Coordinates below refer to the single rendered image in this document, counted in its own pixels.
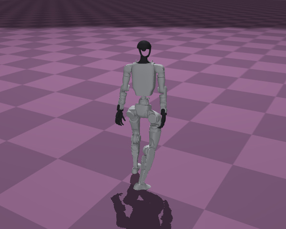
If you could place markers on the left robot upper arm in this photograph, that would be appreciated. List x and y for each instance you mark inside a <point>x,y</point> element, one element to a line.
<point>126,77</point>

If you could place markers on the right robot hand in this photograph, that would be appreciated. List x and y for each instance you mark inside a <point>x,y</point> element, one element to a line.
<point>163,117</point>

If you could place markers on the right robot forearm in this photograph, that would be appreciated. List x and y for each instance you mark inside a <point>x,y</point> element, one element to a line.
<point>163,101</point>

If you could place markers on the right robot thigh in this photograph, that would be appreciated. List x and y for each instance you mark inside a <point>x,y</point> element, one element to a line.
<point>154,133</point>

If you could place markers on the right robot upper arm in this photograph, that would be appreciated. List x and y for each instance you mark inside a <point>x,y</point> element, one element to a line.
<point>160,77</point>

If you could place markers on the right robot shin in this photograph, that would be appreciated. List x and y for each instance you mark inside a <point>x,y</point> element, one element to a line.
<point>146,164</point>

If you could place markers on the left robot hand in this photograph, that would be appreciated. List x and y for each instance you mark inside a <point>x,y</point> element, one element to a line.
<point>119,116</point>

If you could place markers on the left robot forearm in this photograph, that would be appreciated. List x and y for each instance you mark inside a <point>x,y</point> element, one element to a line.
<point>122,98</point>

